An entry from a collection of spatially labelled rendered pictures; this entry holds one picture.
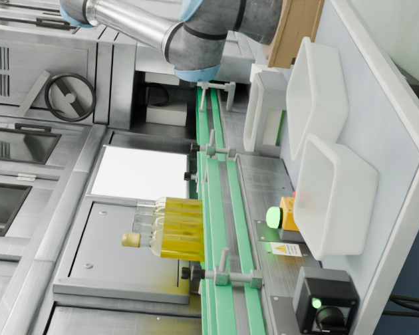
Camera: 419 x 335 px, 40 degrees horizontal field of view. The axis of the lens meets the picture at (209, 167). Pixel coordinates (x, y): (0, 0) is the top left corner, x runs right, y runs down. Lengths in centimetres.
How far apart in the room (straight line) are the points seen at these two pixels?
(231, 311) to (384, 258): 28
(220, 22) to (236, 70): 98
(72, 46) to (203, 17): 107
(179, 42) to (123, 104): 100
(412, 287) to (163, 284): 62
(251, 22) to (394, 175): 69
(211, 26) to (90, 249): 68
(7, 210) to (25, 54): 82
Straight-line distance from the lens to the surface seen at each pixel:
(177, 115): 257
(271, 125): 162
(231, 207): 133
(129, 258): 157
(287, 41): 143
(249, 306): 103
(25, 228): 178
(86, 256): 158
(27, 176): 207
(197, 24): 143
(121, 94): 243
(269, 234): 121
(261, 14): 142
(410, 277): 125
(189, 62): 147
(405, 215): 83
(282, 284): 107
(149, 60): 238
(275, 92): 158
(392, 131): 89
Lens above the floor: 108
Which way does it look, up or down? 5 degrees down
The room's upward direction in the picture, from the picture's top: 84 degrees counter-clockwise
